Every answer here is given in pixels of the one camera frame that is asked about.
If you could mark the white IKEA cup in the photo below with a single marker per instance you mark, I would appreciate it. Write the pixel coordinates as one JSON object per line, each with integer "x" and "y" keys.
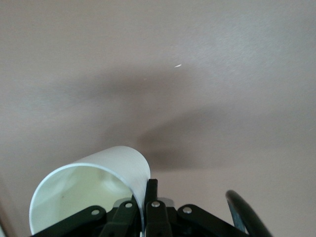
{"x": 74, "y": 187}

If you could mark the small white scrap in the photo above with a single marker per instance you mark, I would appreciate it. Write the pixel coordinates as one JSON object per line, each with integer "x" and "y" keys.
{"x": 177, "y": 66}

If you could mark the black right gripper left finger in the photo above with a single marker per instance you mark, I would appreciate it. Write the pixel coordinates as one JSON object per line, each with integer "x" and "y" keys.
{"x": 98, "y": 222}

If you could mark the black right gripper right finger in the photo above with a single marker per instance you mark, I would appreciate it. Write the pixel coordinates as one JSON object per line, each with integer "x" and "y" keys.
{"x": 158, "y": 219}

